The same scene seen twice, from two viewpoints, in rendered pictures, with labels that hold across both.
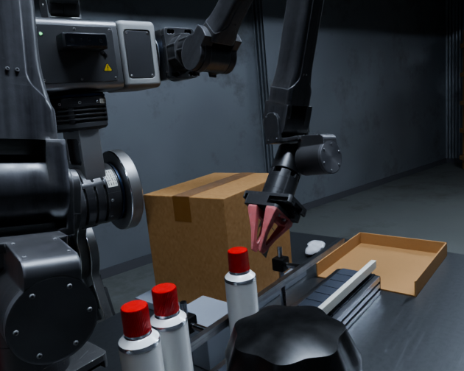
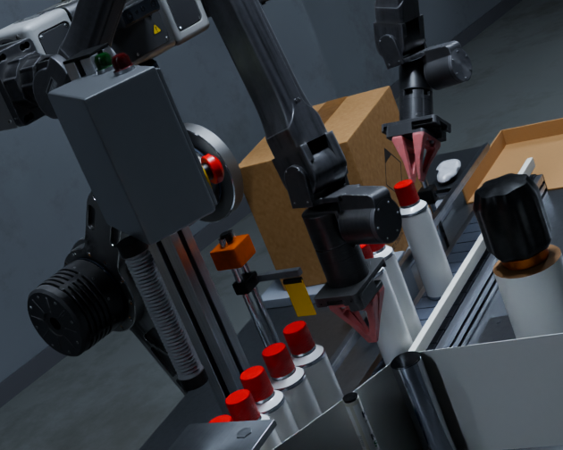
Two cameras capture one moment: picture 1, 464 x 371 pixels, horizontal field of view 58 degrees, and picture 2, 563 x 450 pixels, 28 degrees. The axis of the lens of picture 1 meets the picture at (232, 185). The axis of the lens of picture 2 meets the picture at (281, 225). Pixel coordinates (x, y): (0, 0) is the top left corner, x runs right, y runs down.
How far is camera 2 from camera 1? 1.14 m
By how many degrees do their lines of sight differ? 10
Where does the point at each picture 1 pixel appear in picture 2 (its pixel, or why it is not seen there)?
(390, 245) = (546, 135)
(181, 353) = (399, 277)
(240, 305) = (422, 233)
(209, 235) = not seen: hidden behind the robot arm
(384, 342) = not seen: outside the picture
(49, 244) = (361, 188)
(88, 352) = (372, 261)
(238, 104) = not seen: outside the picture
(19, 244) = (348, 193)
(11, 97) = (303, 115)
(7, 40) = (288, 82)
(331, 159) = (462, 67)
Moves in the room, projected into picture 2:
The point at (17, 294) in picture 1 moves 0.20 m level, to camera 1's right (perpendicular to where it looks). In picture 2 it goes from (372, 211) to (517, 145)
